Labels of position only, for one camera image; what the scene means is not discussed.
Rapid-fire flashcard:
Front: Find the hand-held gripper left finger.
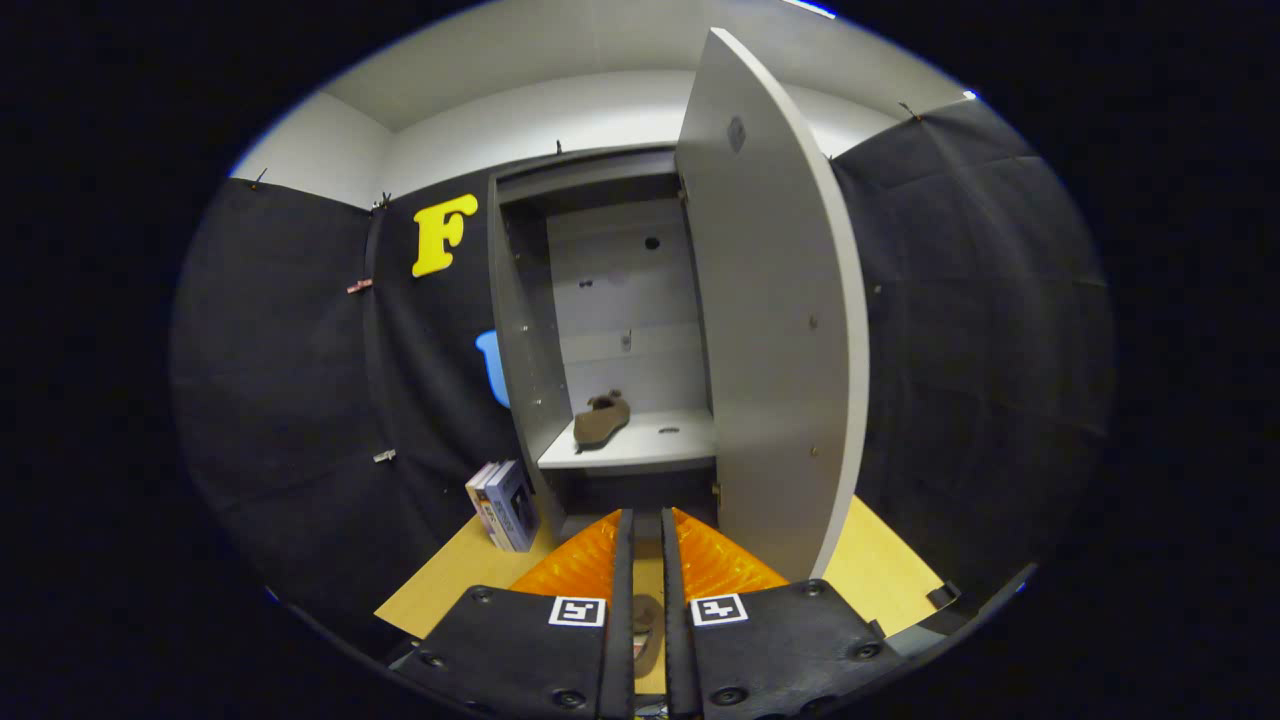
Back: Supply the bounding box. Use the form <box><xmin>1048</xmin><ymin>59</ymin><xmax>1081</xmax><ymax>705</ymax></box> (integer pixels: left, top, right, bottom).
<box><xmin>390</xmin><ymin>508</ymin><xmax>637</xmax><ymax>720</ymax></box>

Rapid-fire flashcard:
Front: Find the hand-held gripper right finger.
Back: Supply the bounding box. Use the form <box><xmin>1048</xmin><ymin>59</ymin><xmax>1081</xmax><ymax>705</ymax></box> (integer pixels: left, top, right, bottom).
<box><xmin>660</xmin><ymin>507</ymin><xmax>906</xmax><ymax>720</ymax></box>

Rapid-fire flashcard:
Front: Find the brown shoe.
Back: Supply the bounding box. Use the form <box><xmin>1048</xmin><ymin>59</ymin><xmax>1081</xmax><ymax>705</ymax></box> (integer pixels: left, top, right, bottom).
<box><xmin>632</xmin><ymin>594</ymin><xmax>665</xmax><ymax>679</ymax></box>
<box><xmin>573</xmin><ymin>390</ymin><xmax>632</xmax><ymax>451</ymax></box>

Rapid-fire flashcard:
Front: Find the grey shoe cabinet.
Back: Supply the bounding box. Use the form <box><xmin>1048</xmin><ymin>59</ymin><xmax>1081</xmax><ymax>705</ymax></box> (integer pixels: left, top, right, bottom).
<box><xmin>487</xmin><ymin>145</ymin><xmax>723</xmax><ymax>546</ymax></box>

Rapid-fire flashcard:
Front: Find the beige shoe cabinet door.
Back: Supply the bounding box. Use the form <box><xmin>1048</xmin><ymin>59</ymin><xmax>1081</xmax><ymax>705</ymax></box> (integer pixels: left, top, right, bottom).
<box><xmin>675</xmin><ymin>27</ymin><xmax>871</xmax><ymax>583</ymax></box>

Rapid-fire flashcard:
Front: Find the grey cabinet shelf board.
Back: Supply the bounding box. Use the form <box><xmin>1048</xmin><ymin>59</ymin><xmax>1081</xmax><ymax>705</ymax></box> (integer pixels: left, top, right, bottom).
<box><xmin>537</xmin><ymin>407</ymin><xmax>718</xmax><ymax>473</ymax></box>

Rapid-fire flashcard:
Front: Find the blue cover book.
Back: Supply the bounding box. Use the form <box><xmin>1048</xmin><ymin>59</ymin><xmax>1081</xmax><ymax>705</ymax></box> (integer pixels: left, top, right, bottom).
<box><xmin>485</xmin><ymin>460</ymin><xmax>542</xmax><ymax>553</ymax></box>

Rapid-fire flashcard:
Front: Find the white cover book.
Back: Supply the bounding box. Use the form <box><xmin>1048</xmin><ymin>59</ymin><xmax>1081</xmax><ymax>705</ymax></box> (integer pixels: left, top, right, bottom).
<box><xmin>465</xmin><ymin>462</ymin><xmax>501</xmax><ymax>546</ymax></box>

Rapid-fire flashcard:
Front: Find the black backdrop cloth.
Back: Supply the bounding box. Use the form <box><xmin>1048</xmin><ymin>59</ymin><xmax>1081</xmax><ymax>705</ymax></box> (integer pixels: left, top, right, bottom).
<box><xmin>170</xmin><ymin>95</ymin><xmax>1116</xmax><ymax>641</ymax></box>

